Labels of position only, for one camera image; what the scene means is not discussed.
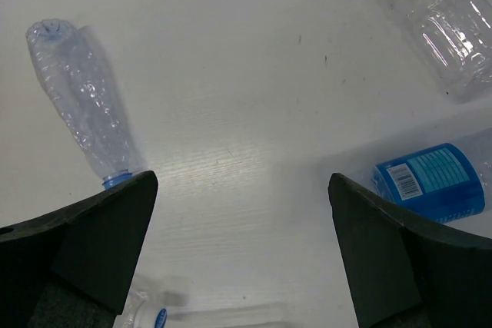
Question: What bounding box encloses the blue label plastic bottle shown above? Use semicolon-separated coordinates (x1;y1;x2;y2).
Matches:
367;128;491;224

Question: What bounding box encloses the clear plastic bottle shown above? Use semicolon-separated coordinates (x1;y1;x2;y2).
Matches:
376;0;491;103

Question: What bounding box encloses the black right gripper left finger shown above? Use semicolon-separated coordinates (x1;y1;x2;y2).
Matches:
1;171;158;327

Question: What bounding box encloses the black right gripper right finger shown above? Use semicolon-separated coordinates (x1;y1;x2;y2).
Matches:
327;173;491;327

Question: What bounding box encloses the clear bottle white cap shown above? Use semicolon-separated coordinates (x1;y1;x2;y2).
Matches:
113;273;189;328

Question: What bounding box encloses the crushed clear bottle blue cap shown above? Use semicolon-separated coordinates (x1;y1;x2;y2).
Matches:
25;18;142;189

